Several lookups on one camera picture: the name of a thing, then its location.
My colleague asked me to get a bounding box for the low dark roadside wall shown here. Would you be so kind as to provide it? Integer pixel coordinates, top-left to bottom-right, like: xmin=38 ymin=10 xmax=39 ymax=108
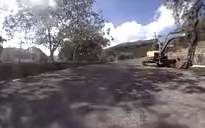
xmin=0 ymin=61 xmax=103 ymax=84

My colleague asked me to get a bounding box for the distant hill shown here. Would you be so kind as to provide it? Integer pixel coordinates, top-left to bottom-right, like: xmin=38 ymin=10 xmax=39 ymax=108
xmin=103 ymin=38 xmax=162 ymax=61

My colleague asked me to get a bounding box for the pale building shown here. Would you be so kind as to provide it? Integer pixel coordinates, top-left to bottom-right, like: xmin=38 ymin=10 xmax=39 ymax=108
xmin=0 ymin=46 xmax=50 ymax=64

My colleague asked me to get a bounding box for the thin-leaved tree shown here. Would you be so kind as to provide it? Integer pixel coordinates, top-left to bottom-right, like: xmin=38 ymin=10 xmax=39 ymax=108
xmin=2 ymin=0 xmax=66 ymax=64

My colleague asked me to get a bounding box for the dense leafy tree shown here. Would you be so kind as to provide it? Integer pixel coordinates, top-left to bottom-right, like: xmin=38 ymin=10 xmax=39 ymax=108
xmin=56 ymin=0 xmax=112 ymax=63

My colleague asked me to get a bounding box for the rough stone retaining wall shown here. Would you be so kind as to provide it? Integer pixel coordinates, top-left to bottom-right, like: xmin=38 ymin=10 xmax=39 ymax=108
xmin=166 ymin=40 xmax=205 ymax=68

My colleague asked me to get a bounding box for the grey asphalt road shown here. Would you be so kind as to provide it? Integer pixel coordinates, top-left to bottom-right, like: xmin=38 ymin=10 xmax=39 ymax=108
xmin=0 ymin=58 xmax=205 ymax=128

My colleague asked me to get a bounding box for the yellow excavator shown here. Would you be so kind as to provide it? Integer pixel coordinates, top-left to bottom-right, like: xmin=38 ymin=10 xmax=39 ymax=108
xmin=141 ymin=31 xmax=188 ymax=68

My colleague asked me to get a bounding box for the dark-trunked tree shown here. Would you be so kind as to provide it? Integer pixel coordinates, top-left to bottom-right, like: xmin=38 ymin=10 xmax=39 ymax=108
xmin=163 ymin=0 xmax=205 ymax=70

